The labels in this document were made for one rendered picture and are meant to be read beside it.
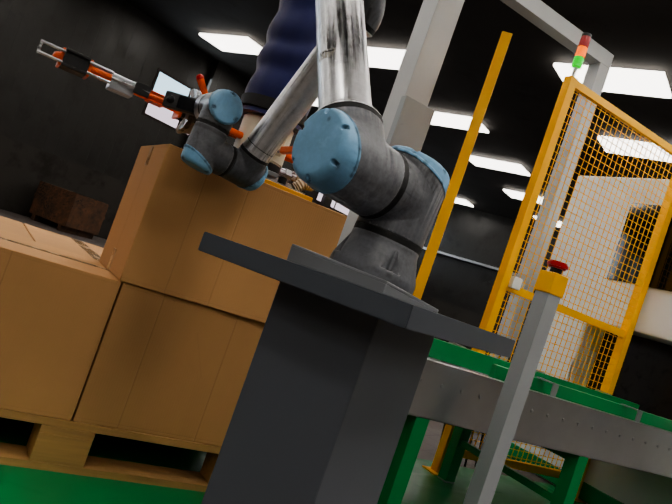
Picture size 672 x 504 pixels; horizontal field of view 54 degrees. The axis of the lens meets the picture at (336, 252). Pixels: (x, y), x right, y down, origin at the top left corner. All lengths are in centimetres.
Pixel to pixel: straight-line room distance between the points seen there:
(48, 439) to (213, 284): 60
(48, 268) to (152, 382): 43
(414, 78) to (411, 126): 26
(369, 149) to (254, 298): 89
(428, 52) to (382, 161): 249
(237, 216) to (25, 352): 67
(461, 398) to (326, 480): 114
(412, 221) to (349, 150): 22
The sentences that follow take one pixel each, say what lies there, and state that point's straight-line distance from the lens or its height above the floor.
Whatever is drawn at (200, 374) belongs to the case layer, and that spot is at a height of 35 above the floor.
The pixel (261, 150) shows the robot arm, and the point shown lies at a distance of 179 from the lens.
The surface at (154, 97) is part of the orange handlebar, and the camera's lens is 205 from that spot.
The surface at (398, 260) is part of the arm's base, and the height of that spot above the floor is 82.
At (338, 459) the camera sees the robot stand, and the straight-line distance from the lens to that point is 127.
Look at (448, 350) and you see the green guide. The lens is 300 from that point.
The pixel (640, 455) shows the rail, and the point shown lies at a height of 47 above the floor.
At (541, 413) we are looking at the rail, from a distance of 263.
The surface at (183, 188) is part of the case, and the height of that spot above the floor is 84.
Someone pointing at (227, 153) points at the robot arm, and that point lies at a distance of 177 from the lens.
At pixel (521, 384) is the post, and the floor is 62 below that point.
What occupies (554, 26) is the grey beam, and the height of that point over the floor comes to 311.
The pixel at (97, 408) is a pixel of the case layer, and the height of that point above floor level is 19.
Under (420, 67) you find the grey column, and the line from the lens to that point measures 367.
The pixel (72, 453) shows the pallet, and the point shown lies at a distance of 201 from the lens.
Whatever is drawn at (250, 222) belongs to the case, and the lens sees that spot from 196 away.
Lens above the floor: 75
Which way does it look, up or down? 2 degrees up
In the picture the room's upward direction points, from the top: 19 degrees clockwise
